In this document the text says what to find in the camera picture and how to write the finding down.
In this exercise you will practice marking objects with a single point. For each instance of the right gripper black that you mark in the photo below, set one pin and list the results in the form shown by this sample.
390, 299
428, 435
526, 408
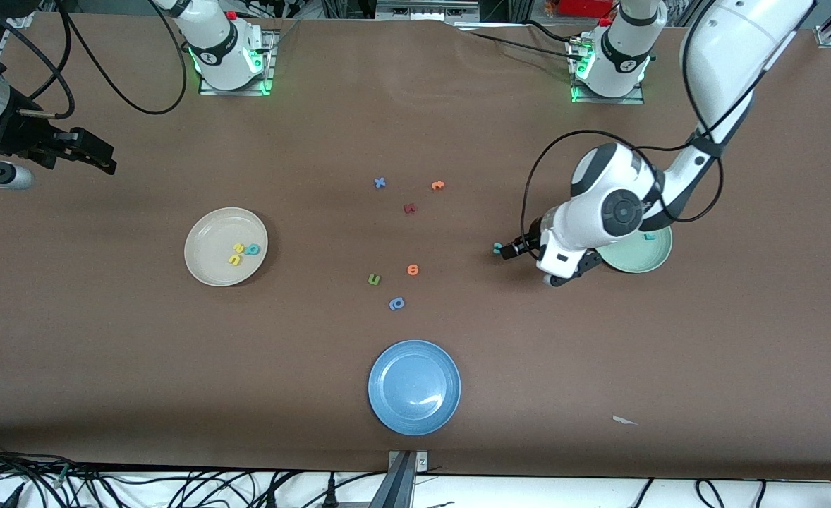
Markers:
26, 138

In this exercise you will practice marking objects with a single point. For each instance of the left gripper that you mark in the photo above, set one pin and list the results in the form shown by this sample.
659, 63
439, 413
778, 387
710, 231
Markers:
526, 245

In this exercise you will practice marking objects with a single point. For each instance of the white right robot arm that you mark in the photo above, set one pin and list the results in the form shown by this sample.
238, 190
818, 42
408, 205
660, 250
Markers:
214, 39

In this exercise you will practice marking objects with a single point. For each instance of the green plate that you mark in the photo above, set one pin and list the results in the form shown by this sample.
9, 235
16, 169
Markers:
641, 257

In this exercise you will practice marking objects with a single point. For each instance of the beige plate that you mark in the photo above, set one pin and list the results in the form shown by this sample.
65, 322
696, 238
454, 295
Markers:
214, 236

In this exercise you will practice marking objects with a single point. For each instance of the blue plate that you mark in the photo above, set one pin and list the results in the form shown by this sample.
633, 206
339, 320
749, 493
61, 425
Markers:
414, 388

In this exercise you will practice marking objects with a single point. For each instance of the brown table cover sheet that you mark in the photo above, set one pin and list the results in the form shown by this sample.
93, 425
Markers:
105, 353

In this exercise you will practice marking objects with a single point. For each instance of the white paper scrap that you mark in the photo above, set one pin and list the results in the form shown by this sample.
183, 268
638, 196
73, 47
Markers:
623, 420

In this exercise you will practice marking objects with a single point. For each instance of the red box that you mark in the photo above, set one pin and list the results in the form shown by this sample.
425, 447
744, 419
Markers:
585, 7

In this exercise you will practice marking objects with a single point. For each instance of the black power plug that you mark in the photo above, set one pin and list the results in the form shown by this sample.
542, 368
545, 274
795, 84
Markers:
331, 494

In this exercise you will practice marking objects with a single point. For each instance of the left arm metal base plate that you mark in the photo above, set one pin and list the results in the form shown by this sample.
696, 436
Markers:
634, 101

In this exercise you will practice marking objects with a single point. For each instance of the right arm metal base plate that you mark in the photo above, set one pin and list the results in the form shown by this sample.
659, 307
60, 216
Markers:
269, 63

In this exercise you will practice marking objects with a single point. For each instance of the grey metal rail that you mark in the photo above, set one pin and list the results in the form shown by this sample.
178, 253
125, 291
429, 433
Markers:
426, 10

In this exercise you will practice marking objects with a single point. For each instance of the aluminium camera post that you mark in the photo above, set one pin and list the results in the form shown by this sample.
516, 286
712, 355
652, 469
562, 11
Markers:
398, 487

